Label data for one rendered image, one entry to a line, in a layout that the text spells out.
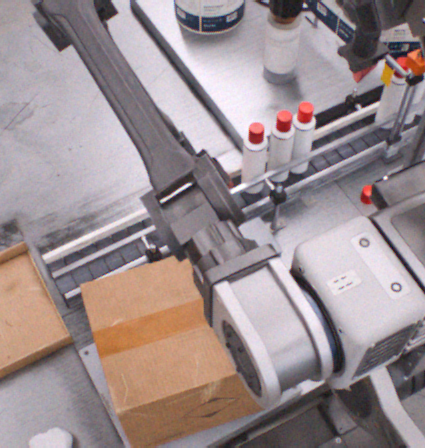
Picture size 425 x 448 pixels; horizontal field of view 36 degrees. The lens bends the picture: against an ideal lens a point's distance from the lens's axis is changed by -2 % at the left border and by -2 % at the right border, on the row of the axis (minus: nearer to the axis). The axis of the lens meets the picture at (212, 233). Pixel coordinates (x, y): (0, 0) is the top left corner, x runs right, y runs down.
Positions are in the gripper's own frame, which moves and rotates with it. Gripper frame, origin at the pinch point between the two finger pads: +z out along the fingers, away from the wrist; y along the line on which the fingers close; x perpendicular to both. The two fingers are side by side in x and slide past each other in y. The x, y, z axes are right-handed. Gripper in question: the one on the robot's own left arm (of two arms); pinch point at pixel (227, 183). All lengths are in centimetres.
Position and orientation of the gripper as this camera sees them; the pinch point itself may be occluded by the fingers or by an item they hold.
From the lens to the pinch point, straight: 148.8
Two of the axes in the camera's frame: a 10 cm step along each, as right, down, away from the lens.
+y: -4.9, -7.4, 4.5
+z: 5.5, 1.4, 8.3
